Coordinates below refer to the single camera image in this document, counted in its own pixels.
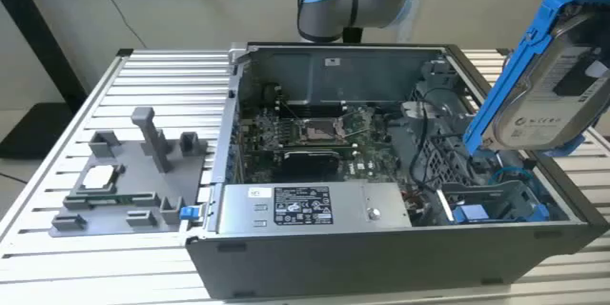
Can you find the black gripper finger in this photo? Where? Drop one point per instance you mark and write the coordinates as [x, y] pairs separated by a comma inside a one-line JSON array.
[[575, 74]]

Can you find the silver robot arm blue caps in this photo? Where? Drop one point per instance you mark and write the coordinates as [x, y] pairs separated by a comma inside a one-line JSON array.
[[328, 8]]

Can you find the grey metal disk bay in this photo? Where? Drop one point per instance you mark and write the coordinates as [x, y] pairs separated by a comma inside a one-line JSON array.
[[443, 162]]

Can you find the green motherboard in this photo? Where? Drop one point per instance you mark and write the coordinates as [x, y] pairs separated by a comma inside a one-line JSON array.
[[374, 149]]

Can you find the white case sticker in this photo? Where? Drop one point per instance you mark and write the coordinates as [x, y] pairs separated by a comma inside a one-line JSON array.
[[331, 61]]

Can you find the black RAM slots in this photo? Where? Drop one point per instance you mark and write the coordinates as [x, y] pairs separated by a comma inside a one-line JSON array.
[[311, 109]]

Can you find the CPU socket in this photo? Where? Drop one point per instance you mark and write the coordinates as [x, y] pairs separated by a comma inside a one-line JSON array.
[[316, 130]]

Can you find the thin metal locking lever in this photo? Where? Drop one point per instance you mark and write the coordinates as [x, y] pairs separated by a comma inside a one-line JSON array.
[[291, 111]]

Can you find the open black PC case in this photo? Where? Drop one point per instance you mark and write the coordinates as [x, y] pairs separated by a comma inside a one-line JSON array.
[[343, 265]]

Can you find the silver power supply unit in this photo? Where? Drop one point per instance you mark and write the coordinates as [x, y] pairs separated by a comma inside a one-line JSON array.
[[237, 208]]

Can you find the blue case latch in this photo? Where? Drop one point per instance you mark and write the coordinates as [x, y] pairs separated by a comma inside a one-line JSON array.
[[188, 212]]

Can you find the grey parts rack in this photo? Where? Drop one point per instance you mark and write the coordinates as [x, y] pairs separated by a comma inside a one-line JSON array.
[[143, 173]]

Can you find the green RAM stick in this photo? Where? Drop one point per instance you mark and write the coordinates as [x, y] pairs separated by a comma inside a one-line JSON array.
[[124, 198]]

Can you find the silver CPU chip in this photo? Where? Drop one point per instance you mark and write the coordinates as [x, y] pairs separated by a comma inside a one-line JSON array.
[[97, 176]]

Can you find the black flat base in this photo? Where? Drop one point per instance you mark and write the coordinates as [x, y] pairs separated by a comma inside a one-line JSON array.
[[33, 130]]

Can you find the black upright post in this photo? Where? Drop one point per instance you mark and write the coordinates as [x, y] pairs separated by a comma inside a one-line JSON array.
[[33, 15]]

